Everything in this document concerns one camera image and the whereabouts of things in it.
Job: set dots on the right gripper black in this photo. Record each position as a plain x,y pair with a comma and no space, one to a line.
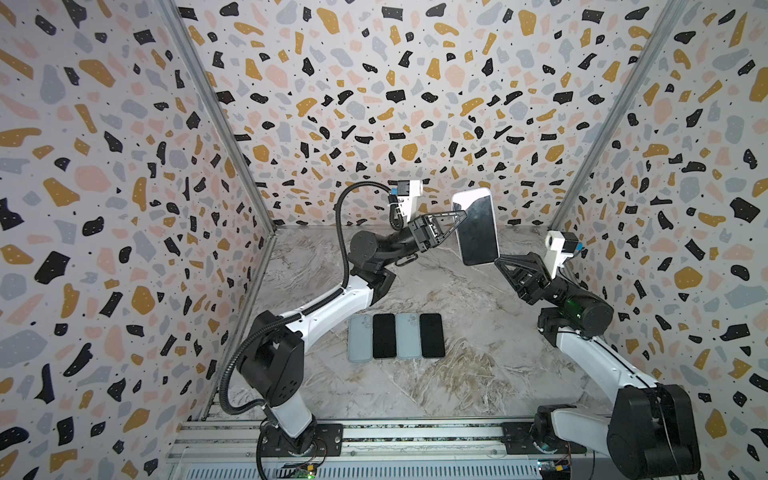
538,283

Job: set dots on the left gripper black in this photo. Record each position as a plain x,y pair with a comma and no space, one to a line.
425,236

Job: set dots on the white phone case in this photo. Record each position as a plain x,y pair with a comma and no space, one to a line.
476,227

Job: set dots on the black phone blue back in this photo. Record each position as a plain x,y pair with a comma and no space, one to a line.
384,336

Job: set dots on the light green phone case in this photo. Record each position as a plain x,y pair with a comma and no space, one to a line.
360,338
408,339

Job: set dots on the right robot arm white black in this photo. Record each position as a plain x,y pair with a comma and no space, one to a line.
650,432

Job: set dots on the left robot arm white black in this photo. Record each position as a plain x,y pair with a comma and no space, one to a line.
266,370

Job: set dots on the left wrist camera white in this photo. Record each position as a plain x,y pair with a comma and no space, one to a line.
404,195

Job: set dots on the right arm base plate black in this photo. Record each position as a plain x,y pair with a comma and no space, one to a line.
520,438

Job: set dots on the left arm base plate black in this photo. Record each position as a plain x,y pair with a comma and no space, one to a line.
323,440

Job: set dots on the white ribbed cable tray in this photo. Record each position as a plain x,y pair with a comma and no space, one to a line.
464,469

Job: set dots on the right corner aluminium post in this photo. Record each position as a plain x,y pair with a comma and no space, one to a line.
671,13

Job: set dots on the corner aluminium post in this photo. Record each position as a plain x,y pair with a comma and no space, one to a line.
169,12
671,13

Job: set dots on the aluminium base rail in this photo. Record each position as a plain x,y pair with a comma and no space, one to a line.
230,449

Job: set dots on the left corner aluminium post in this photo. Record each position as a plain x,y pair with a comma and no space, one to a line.
169,12

